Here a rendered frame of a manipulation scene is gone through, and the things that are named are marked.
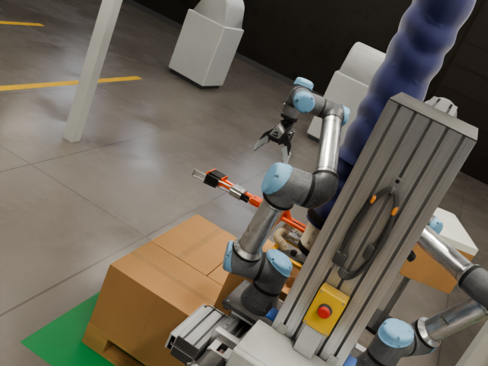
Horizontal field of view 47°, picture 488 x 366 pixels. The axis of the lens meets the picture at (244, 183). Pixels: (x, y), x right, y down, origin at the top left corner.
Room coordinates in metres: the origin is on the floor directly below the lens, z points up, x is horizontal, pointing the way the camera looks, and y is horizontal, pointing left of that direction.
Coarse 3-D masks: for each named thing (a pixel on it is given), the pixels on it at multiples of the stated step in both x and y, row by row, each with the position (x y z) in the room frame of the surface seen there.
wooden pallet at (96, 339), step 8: (88, 328) 2.47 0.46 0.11; (96, 328) 2.46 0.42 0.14; (88, 336) 2.47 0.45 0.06; (96, 336) 2.45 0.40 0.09; (104, 336) 2.44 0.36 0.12; (88, 344) 2.46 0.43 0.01; (96, 344) 2.45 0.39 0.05; (104, 344) 2.44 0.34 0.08; (112, 344) 2.51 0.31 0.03; (120, 344) 2.42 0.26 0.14; (104, 352) 2.44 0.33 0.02; (112, 352) 2.47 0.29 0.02; (120, 352) 2.50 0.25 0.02; (128, 352) 2.40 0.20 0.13; (112, 360) 2.42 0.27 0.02; (120, 360) 2.44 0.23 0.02; (128, 360) 2.46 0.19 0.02; (144, 360) 2.38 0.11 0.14
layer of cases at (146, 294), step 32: (192, 224) 3.26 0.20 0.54; (128, 256) 2.61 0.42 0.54; (160, 256) 2.74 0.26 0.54; (192, 256) 2.89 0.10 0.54; (128, 288) 2.44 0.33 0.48; (160, 288) 2.46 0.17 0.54; (192, 288) 2.58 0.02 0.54; (96, 320) 2.47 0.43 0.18; (128, 320) 2.42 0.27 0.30; (160, 320) 2.37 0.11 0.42; (160, 352) 2.36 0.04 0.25
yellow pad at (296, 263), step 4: (276, 244) 2.40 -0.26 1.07; (272, 248) 2.34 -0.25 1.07; (276, 248) 2.36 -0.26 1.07; (284, 252) 2.35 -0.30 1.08; (288, 252) 2.37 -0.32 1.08; (292, 252) 2.34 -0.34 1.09; (296, 252) 2.35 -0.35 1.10; (288, 256) 2.33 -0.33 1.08; (292, 256) 2.34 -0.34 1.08; (296, 256) 2.36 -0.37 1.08; (292, 260) 2.32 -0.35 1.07; (296, 260) 2.32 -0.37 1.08; (296, 264) 2.30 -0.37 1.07; (300, 264) 2.31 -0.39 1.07; (296, 268) 2.29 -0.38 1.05; (300, 268) 2.29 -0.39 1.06
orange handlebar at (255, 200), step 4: (224, 180) 2.60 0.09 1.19; (220, 184) 2.56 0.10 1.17; (224, 184) 2.55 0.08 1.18; (232, 184) 2.58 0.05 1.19; (228, 188) 2.54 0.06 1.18; (248, 192) 2.56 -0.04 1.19; (252, 196) 2.55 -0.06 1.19; (256, 196) 2.55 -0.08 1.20; (248, 200) 2.51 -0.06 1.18; (252, 200) 2.50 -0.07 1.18; (256, 200) 2.50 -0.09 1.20; (260, 200) 2.52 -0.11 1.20; (252, 204) 2.50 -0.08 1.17; (256, 204) 2.49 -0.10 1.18; (284, 216) 2.47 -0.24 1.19; (284, 220) 2.45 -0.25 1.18; (288, 220) 2.45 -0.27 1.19; (292, 220) 2.48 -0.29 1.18; (296, 220) 2.49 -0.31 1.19; (292, 224) 2.44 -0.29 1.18; (296, 224) 2.44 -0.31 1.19; (300, 224) 2.47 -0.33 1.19; (304, 224) 2.48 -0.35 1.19; (296, 228) 2.43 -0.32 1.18; (300, 228) 2.43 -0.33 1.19
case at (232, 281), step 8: (264, 248) 2.56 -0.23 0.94; (296, 272) 2.46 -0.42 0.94; (232, 280) 2.30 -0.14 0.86; (240, 280) 2.29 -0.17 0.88; (248, 280) 2.28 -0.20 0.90; (288, 280) 2.36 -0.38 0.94; (224, 288) 2.30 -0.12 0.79; (232, 288) 2.29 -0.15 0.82; (288, 288) 2.29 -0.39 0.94; (224, 296) 2.30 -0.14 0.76; (280, 296) 2.24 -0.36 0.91; (216, 304) 2.30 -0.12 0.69; (224, 312) 2.29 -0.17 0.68
